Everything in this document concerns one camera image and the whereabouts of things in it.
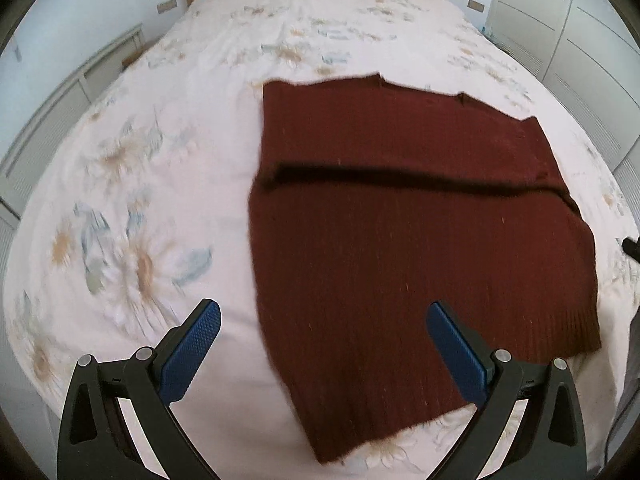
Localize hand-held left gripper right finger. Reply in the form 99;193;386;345
425;301;587;480

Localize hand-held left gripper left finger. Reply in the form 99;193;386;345
57;298;222;480

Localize dark red knitted sweater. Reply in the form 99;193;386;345
248;74;602;465

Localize white wardrobe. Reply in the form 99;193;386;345
485;0;640;171

